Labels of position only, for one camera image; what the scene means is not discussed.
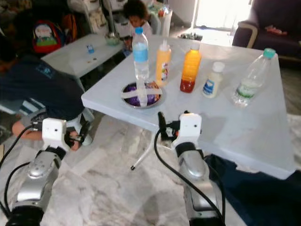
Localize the taped metal plate purple food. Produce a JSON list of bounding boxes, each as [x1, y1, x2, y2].
[[121, 81, 166, 109]]

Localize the large white folding table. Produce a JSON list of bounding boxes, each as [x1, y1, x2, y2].
[[81, 35, 298, 180]]

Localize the yellow squeeze bottle white cap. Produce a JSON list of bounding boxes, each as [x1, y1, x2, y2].
[[155, 40, 172, 87]]

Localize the small white bottle blue label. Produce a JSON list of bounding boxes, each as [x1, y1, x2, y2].
[[202, 61, 226, 99]]

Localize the orange juice bottle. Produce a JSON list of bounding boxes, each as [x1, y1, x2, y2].
[[180, 42, 202, 94]]

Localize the person in dark blue shirt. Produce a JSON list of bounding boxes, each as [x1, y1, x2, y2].
[[0, 28, 95, 152]]

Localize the blue label water bottle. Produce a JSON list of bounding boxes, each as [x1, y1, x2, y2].
[[132, 27, 150, 83]]

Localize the small white table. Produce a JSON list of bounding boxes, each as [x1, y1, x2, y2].
[[41, 35, 126, 79]]

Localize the clear bottle teal cap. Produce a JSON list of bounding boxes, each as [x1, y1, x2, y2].
[[231, 48, 277, 108]]

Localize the red green cartoon backpack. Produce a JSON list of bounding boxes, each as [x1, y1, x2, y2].
[[32, 20, 64, 54]]

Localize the child in pink shirt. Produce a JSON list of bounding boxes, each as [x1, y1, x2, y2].
[[122, 0, 154, 50]]

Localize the dark blue fabric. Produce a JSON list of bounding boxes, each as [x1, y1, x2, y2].
[[206, 153, 301, 226]]

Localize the orange black bag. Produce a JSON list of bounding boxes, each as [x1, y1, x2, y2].
[[61, 13, 79, 41]]

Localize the pink item on armchair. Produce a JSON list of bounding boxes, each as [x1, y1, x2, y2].
[[265, 25, 288, 37]]

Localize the dark purple armchair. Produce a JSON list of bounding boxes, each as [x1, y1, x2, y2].
[[232, 0, 301, 60]]

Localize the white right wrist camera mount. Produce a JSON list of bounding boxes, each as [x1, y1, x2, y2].
[[171, 112, 202, 150]]

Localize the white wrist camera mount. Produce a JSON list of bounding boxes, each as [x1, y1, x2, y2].
[[171, 112, 202, 150], [41, 118, 68, 151]]

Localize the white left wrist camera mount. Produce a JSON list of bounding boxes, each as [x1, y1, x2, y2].
[[41, 118, 68, 151]]

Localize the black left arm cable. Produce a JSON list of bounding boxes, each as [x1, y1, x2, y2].
[[0, 125, 42, 219]]

